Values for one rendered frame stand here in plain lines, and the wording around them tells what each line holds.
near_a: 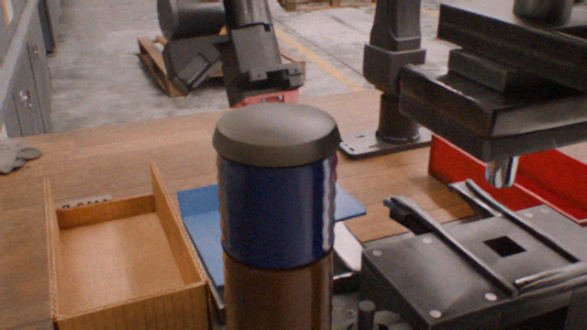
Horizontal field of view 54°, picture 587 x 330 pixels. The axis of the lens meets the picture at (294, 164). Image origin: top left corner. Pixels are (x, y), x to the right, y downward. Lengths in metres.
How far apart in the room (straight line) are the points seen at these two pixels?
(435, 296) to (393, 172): 0.39
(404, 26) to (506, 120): 0.47
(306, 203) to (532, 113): 0.24
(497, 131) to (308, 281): 0.22
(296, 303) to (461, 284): 0.29
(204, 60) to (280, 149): 0.51
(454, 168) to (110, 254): 0.43
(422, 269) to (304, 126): 0.32
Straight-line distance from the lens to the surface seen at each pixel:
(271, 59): 0.67
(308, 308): 0.19
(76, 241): 0.69
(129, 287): 0.60
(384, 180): 0.79
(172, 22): 0.65
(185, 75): 0.65
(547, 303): 0.50
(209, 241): 0.62
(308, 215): 0.17
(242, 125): 0.17
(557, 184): 0.81
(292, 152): 0.16
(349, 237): 0.63
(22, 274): 0.67
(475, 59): 0.41
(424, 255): 0.49
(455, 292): 0.46
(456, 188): 0.61
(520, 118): 0.38
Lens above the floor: 1.26
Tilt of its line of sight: 26 degrees down
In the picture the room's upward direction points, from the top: straight up
